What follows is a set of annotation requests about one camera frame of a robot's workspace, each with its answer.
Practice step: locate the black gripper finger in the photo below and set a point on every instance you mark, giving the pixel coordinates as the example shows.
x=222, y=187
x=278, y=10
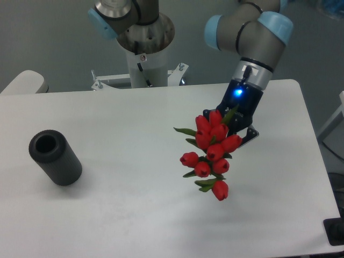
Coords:
x=251, y=134

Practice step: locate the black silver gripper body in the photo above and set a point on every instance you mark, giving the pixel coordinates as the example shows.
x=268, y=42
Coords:
x=245, y=91

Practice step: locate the red tulip bouquet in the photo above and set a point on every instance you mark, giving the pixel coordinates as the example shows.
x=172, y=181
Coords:
x=212, y=136

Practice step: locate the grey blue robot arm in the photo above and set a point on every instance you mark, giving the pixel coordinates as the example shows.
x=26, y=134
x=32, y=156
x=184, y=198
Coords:
x=257, y=31

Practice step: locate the blue items in bag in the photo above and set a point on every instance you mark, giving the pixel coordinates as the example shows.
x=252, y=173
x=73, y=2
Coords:
x=331, y=8

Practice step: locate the black device at table edge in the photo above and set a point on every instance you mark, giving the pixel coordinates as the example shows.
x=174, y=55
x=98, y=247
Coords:
x=334, y=231

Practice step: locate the black cylindrical vase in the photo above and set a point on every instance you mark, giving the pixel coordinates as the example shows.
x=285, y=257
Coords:
x=52, y=152

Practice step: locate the white chair backrest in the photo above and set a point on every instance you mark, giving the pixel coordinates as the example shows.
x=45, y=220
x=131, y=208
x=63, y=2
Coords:
x=27, y=82

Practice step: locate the white metal base bracket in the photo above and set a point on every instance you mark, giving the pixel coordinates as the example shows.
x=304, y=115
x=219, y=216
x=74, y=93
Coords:
x=141, y=79

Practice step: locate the white furniture frame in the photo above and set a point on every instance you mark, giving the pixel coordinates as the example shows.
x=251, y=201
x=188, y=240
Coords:
x=332, y=122

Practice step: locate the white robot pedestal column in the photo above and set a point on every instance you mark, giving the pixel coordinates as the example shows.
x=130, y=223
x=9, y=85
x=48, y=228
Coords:
x=146, y=46

